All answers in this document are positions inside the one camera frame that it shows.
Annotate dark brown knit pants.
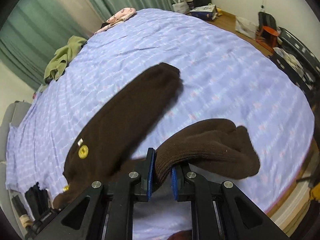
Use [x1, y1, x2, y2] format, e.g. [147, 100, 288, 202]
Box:
[53, 63, 260, 209]

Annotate lilac floral bed sheet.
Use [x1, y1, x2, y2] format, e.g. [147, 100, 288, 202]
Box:
[5, 9, 315, 239]

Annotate olive green garment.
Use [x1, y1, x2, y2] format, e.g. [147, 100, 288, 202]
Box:
[43, 36, 87, 84]

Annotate black storage rack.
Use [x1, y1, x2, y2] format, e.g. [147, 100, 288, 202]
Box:
[270, 27, 319, 101]

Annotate orange stool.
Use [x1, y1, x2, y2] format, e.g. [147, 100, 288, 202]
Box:
[256, 25, 279, 51]

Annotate green curtain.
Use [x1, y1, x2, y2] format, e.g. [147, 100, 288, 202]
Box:
[1, 0, 178, 89]

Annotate blue white cardboard box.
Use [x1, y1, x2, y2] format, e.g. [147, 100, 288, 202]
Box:
[190, 4, 218, 21]

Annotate white bag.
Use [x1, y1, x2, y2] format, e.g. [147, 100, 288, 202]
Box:
[171, 0, 190, 15]

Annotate pink patterned garment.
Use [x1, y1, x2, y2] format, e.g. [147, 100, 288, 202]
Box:
[95, 8, 136, 34]

